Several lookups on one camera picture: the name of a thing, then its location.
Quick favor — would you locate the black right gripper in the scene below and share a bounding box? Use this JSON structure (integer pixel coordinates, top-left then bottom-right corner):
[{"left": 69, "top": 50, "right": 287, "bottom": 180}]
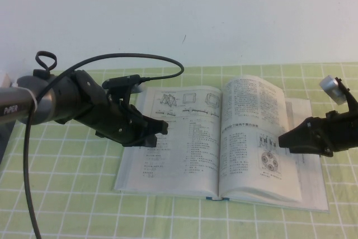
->
[{"left": 278, "top": 110, "right": 358, "bottom": 158}]

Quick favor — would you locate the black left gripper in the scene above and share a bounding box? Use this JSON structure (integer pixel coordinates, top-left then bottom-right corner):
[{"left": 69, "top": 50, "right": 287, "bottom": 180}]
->
[{"left": 92, "top": 93, "right": 169, "bottom": 148}]

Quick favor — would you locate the technical textbook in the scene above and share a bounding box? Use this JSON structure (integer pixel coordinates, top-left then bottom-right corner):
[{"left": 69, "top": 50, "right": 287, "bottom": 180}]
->
[{"left": 113, "top": 74, "right": 331, "bottom": 213}]

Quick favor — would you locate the green checkered tablecloth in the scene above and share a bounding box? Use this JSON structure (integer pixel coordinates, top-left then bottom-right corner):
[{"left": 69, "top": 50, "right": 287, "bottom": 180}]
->
[{"left": 0, "top": 62, "right": 358, "bottom": 239}]

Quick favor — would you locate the white board with beige edge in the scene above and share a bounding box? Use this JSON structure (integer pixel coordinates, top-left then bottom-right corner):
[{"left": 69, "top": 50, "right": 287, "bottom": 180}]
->
[{"left": 0, "top": 72, "right": 17, "bottom": 89}]

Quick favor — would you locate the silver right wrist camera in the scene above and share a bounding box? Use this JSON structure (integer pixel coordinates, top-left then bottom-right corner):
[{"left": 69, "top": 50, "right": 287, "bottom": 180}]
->
[{"left": 318, "top": 74, "right": 347, "bottom": 106}]

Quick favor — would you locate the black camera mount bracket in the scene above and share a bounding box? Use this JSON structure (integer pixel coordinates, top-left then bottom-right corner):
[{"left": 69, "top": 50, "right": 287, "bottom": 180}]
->
[{"left": 334, "top": 77, "right": 358, "bottom": 117}]

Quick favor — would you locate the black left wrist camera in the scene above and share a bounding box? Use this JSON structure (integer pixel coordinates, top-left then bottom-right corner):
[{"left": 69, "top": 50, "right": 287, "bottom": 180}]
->
[{"left": 101, "top": 74, "right": 146, "bottom": 95}]

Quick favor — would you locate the white cable tie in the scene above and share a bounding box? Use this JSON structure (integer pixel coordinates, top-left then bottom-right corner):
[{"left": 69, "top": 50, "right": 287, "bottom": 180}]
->
[{"left": 15, "top": 81, "right": 40, "bottom": 111}]

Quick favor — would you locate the black strap loop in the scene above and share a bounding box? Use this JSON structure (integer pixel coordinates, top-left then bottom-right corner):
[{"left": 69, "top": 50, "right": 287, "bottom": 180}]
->
[{"left": 35, "top": 50, "right": 59, "bottom": 72}]

